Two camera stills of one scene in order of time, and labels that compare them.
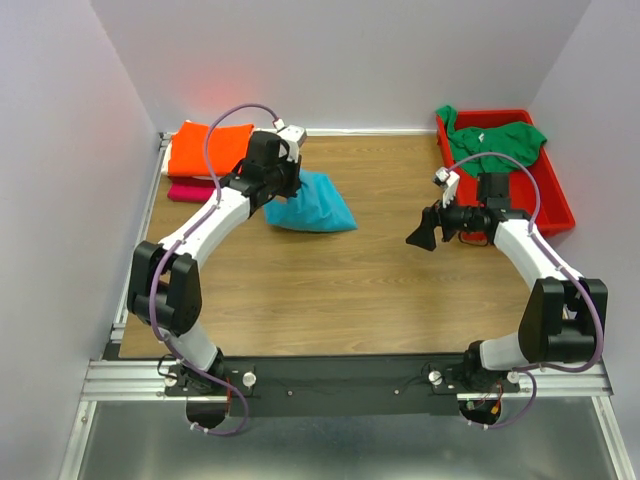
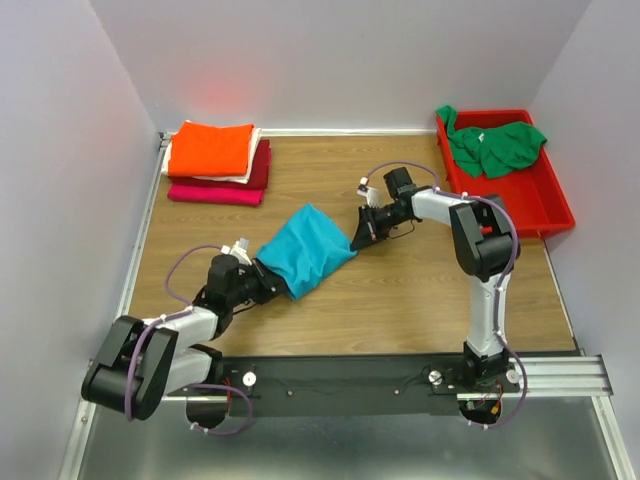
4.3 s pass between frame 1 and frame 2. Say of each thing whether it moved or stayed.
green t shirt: stayed
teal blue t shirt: moved
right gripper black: moved
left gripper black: moved
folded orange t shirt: stayed
